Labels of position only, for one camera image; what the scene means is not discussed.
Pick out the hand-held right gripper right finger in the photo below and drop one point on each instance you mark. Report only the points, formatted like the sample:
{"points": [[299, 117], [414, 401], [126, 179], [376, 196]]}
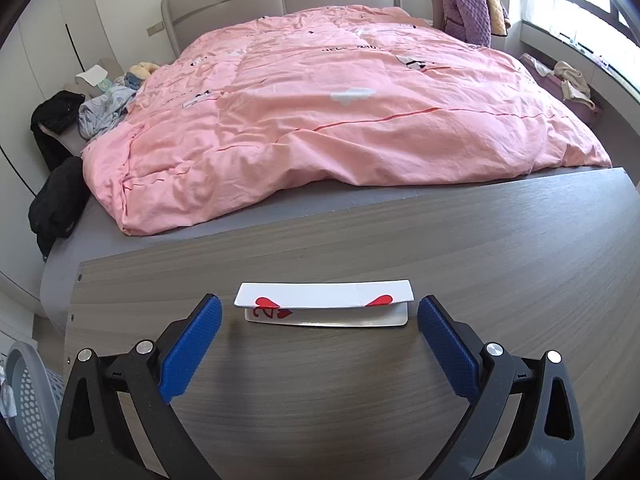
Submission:
{"points": [[447, 347]]}

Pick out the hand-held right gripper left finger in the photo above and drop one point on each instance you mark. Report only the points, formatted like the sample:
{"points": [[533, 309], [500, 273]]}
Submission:
{"points": [[192, 345]]}

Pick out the playing card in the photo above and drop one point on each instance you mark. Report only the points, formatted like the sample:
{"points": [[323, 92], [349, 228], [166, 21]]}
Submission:
{"points": [[325, 295]]}

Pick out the blue perforated plastic basket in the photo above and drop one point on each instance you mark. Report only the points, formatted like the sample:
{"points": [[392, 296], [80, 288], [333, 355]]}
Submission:
{"points": [[30, 410]]}

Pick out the grey bed sheet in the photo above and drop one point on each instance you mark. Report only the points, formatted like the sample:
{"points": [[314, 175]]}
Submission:
{"points": [[100, 245]]}

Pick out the black jacket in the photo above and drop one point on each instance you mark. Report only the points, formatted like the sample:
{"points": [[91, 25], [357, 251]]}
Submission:
{"points": [[57, 205]]}

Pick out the light blue garment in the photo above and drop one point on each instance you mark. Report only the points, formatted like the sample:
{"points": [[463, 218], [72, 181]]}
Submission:
{"points": [[105, 112]]}

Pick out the pink duvet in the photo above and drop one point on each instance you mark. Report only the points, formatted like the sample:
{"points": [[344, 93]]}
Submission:
{"points": [[325, 120]]}

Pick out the black garment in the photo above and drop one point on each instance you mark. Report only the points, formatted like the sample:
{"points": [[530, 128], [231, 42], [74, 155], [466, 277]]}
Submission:
{"points": [[55, 115]]}

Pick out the yellow plush toy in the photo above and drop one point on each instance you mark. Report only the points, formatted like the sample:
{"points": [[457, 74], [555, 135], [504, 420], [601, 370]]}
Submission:
{"points": [[142, 71]]}

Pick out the beige cloth on sill bench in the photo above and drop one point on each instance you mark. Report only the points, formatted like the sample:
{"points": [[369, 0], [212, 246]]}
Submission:
{"points": [[545, 80]]}

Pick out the grey cushion with white label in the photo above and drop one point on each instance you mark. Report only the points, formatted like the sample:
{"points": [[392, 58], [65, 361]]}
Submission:
{"points": [[95, 75]]}

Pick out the beige clothes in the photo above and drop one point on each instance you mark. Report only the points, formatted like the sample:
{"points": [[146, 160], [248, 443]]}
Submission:
{"points": [[572, 82]]}

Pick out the white wardrobe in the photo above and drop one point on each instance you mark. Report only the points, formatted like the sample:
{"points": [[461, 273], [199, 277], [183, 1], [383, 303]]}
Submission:
{"points": [[30, 85]]}

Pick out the yellow quilted garment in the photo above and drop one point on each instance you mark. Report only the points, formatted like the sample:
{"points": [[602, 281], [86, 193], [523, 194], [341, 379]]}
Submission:
{"points": [[497, 10]]}

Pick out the grey padded headboard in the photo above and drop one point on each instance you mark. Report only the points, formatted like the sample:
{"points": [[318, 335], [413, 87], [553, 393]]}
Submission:
{"points": [[225, 5]]}

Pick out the wall switch panel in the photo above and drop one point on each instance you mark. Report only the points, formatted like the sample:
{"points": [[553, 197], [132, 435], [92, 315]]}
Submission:
{"points": [[155, 29]]}

